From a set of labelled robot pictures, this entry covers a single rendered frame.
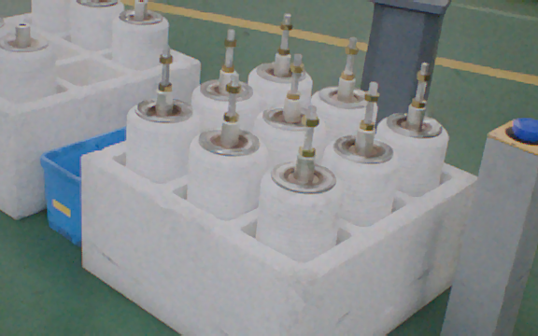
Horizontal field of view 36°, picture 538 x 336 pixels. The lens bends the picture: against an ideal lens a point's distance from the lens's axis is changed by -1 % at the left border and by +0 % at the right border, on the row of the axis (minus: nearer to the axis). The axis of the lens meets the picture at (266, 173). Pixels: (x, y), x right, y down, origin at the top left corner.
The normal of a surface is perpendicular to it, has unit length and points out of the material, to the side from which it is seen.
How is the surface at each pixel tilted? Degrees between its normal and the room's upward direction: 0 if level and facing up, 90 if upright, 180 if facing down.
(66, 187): 92
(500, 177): 90
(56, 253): 0
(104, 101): 90
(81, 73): 90
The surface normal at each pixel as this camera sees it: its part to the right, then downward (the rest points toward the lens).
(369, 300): 0.75, 0.36
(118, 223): -0.66, 0.29
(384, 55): -0.32, 0.41
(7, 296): 0.09, -0.88
